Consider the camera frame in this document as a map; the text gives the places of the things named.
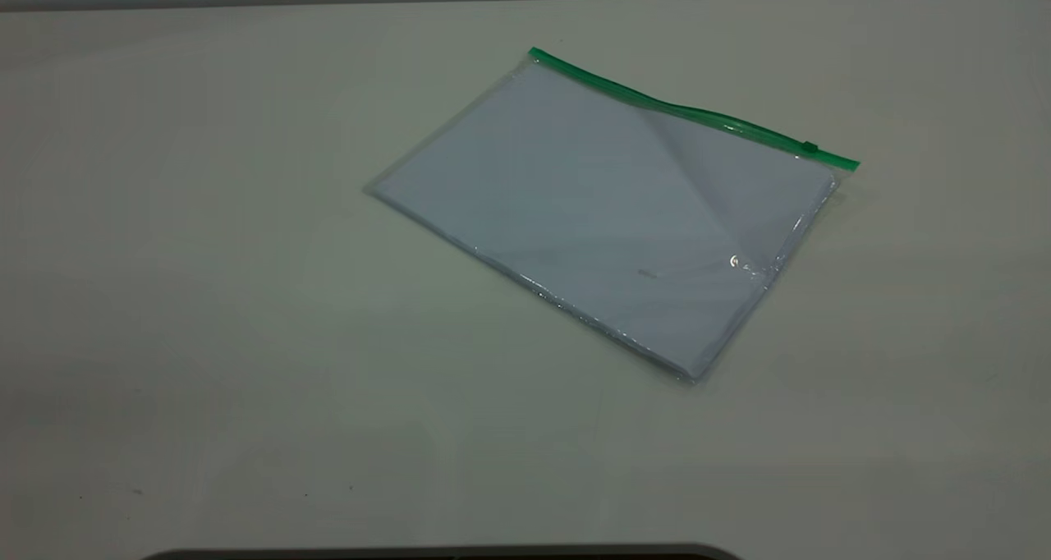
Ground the clear plastic bag green zipper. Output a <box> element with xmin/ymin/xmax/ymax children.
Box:
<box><xmin>364</xmin><ymin>46</ymin><xmax>861</xmax><ymax>383</ymax></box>

